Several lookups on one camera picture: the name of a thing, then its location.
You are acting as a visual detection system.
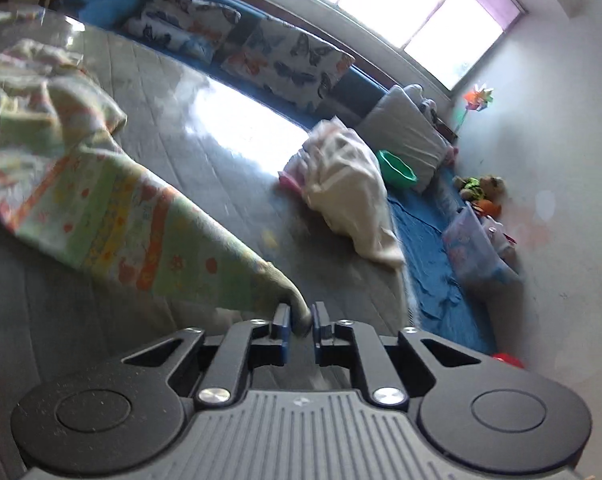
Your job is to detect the colourful patterned children's garment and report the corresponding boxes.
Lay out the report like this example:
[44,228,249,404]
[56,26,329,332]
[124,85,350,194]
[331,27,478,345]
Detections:
[0,39,312,335]

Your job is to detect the pile of cream pink clothes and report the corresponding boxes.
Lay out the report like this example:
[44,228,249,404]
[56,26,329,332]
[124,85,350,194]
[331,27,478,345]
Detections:
[278,117,405,269]

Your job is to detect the blue fuzzy blanket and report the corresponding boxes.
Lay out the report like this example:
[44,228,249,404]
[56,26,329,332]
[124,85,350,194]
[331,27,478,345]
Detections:
[388,167,497,354]

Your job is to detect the red plastic object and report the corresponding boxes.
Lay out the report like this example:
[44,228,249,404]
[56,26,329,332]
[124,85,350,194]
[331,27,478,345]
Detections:
[492,352,525,370]

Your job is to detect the clear plastic storage bin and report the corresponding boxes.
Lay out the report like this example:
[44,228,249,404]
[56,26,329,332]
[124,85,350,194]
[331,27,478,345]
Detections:
[442,203,521,295]

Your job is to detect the green plastic basin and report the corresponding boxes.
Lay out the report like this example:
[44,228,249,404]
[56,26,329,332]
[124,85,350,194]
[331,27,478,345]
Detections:
[376,150,418,190]

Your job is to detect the teddy bear plush toy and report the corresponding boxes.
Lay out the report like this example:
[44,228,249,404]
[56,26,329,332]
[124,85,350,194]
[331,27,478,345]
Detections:
[453,176,505,218]

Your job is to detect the grey plain cushion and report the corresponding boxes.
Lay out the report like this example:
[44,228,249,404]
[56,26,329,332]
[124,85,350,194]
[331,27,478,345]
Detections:
[355,84,452,194]

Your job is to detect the right butterfly print cushion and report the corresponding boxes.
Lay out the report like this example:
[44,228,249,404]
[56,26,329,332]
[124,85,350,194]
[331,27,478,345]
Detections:
[222,18,354,113]

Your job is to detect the butterfly print cushion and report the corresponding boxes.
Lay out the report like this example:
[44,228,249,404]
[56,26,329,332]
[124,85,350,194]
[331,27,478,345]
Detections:
[222,18,354,113]
[124,0,241,64]

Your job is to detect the colourful pinwheel toy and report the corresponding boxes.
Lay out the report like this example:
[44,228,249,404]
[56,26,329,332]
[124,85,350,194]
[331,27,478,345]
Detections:
[455,84,493,132]

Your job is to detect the left butterfly print cushion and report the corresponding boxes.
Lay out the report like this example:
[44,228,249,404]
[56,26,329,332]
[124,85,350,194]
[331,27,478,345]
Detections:
[124,0,241,64]

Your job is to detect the window with frame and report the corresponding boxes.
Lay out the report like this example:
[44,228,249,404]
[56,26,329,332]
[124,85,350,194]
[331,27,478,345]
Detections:
[266,0,524,93]

